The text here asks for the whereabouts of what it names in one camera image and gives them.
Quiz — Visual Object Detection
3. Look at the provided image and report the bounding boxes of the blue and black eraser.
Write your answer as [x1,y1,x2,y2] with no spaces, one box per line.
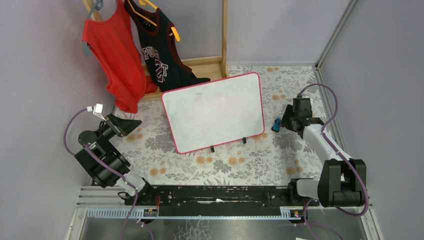
[271,118,282,133]

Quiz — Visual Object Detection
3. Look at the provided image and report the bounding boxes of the pink-framed whiteboard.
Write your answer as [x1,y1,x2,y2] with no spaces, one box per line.
[161,72,265,154]

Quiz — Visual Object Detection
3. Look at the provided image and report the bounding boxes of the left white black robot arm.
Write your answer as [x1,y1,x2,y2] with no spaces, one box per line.
[74,114,154,200]

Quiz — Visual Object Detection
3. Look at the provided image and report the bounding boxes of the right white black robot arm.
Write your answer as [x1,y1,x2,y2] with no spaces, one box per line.
[274,97,368,208]

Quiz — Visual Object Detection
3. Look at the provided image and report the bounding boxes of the floral table mat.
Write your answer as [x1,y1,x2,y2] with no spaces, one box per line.
[112,66,327,186]

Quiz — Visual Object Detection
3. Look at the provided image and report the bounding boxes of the navy basketball jersey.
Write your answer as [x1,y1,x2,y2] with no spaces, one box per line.
[124,0,211,92]

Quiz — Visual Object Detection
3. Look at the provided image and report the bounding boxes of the red tank top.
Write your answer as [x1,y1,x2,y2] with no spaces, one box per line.
[90,0,158,114]

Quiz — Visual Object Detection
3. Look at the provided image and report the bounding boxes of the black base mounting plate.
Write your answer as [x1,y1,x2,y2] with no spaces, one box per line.
[118,185,307,214]

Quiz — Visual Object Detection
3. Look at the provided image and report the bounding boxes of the wooden clothes rack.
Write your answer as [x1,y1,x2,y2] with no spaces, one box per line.
[82,0,230,102]

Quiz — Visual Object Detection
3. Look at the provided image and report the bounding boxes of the teal clothes hanger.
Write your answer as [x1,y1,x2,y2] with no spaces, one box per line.
[82,0,104,57]

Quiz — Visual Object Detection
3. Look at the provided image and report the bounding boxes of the yellow clothes hanger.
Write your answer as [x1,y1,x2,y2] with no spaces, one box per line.
[127,0,182,43]

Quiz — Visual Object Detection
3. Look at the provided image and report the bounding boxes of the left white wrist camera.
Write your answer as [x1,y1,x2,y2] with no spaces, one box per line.
[86,103,106,121]

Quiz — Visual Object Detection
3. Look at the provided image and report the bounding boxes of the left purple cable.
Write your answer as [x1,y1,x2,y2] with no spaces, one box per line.
[63,107,155,240]

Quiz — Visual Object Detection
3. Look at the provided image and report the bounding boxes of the white slotted cable duct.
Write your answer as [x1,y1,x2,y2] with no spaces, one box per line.
[86,207,304,221]

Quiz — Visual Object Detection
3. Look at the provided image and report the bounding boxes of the aluminium frame rail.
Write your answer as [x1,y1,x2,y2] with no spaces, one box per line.
[315,0,359,70]

